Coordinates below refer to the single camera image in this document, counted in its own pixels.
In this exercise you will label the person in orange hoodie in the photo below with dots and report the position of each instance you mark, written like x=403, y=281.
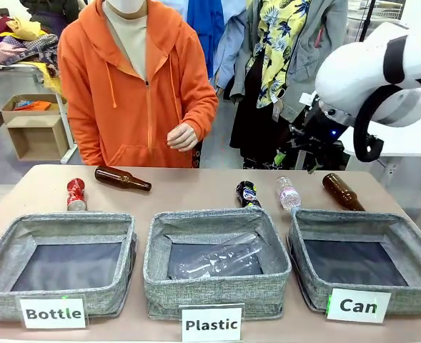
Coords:
x=131, y=100

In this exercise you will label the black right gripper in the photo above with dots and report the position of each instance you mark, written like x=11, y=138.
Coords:
x=315, y=125

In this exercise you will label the black stand pole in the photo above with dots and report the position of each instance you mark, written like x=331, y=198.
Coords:
x=369, y=18

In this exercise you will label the white Can label sign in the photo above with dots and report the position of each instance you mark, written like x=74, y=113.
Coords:
x=358, y=306

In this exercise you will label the person's left hand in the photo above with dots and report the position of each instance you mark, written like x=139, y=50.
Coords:
x=183, y=137

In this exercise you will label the clear crushed plastic bottle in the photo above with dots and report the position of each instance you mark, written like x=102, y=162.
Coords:
x=217, y=259

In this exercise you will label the yellow floral hanging shirt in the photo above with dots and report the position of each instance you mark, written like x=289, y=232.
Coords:
x=278, y=43

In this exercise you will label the orange cloth in box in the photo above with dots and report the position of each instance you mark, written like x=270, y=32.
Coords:
x=40, y=105

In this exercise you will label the brown glass bottle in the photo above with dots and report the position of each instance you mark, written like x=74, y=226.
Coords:
x=342, y=191
x=119, y=178

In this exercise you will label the white Plastic label sign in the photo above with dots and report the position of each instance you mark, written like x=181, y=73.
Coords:
x=212, y=324

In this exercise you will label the pile of colourful clothes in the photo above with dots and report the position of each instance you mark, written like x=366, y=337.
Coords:
x=17, y=43

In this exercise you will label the plastic bottle with pink label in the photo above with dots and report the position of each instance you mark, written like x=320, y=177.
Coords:
x=288, y=194

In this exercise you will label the crushed red can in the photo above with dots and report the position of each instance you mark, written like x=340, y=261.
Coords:
x=76, y=194

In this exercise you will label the blue hanging garment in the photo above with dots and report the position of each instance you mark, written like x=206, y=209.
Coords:
x=204, y=28

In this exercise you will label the person in dark jacket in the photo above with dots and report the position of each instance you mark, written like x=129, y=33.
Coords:
x=53, y=14

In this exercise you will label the white rounded side table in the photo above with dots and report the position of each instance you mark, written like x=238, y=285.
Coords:
x=403, y=143

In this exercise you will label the light blue hanging shirt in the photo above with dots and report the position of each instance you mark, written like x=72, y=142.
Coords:
x=231, y=53

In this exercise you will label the grey fabric basket Plastic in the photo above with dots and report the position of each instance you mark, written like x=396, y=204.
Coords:
x=217, y=296

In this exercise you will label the open cardboard box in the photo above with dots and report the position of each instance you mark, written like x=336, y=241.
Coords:
x=35, y=139

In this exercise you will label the black hanging garment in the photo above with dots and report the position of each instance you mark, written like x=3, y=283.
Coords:
x=256, y=132

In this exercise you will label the grey fabric basket Can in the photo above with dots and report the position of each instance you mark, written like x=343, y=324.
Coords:
x=417, y=296

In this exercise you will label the crushed black can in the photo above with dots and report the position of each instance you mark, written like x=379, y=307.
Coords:
x=247, y=194

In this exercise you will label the white Bottle label sign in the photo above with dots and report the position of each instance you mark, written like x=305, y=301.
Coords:
x=53, y=313

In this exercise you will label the grey hanging hoodie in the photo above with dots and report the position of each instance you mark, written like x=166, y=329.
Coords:
x=321, y=35

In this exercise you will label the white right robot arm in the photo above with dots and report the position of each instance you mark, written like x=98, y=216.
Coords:
x=356, y=71

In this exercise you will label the grey fabric basket Bottle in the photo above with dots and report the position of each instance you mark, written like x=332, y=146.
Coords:
x=3, y=286

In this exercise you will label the white face mask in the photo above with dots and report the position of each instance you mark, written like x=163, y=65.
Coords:
x=124, y=5

